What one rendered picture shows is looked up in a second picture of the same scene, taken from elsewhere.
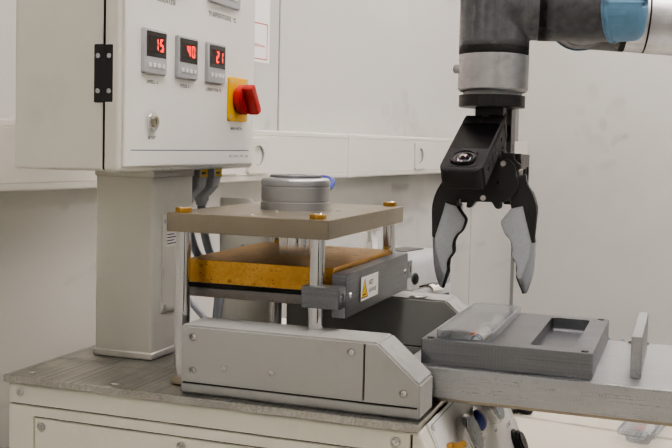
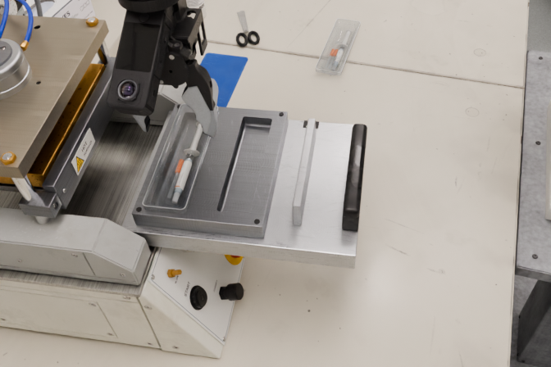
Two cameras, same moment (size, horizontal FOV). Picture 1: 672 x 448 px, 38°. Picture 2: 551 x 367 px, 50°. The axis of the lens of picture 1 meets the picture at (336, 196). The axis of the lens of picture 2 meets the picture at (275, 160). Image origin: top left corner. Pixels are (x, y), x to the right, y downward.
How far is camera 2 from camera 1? 0.66 m
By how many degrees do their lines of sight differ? 46
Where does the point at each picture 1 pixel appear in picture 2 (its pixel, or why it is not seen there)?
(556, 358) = (235, 228)
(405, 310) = not seen: hidden behind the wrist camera
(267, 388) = (21, 266)
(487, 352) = (184, 222)
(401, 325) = not seen: hidden behind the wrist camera
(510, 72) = not seen: outside the picture
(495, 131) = (156, 40)
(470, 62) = not seen: outside the picture
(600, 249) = not seen: outside the picture
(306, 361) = (43, 256)
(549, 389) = (233, 247)
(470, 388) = (175, 243)
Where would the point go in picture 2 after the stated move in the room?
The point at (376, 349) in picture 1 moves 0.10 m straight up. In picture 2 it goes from (93, 255) to (65, 202)
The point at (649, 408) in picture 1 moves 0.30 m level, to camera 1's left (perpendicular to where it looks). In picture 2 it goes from (305, 259) to (56, 305)
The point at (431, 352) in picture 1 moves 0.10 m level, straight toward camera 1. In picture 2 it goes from (142, 220) to (135, 292)
